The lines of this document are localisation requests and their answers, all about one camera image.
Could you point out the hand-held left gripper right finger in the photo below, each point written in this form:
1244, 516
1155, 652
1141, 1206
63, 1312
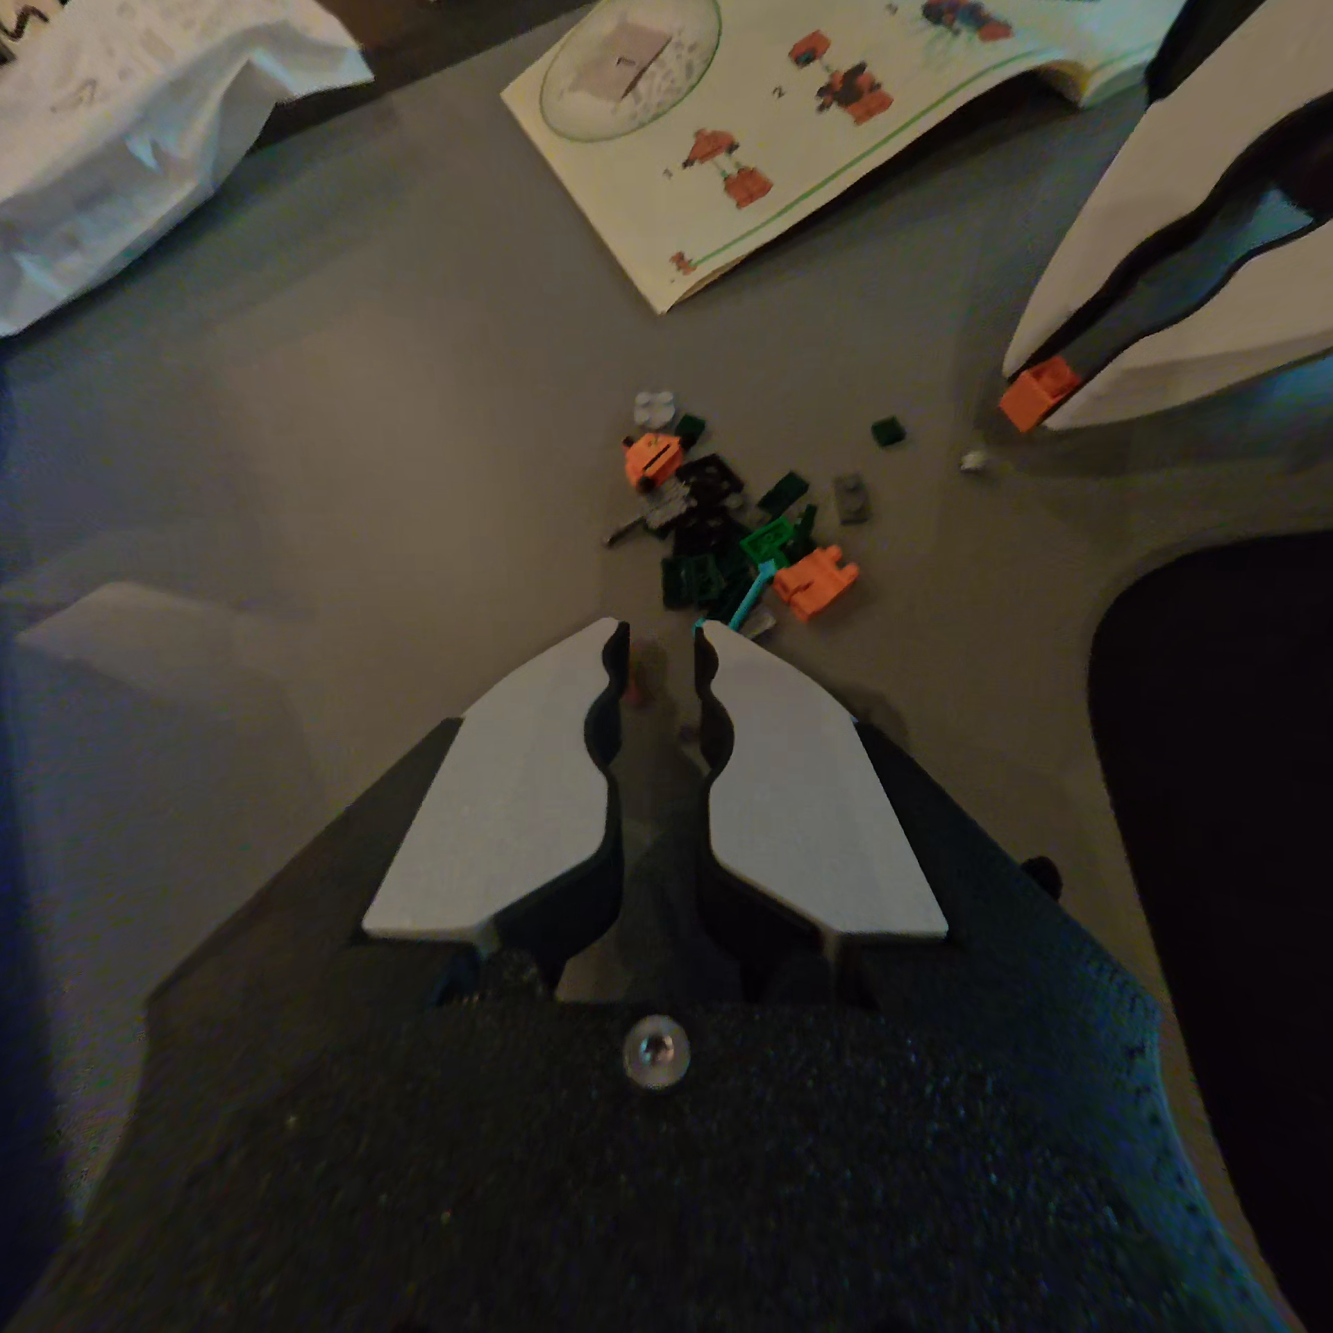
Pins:
812, 812

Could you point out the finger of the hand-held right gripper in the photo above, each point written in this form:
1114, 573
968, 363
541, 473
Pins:
1166, 167
1230, 344

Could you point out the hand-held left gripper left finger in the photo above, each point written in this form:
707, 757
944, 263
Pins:
511, 812

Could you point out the orange toy brick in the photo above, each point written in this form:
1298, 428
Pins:
817, 584
1037, 392

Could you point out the pile of toy bricks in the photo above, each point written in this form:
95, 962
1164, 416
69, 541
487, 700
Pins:
719, 520

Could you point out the white instruction booklet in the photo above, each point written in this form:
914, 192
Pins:
833, 125

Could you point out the small grey toy brick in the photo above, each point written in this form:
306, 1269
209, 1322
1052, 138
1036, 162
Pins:
850, 497

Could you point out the small green toy brick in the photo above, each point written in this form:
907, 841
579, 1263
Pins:
890, 432

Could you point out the white paper bag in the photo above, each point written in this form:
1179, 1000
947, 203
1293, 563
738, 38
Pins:
146, 125

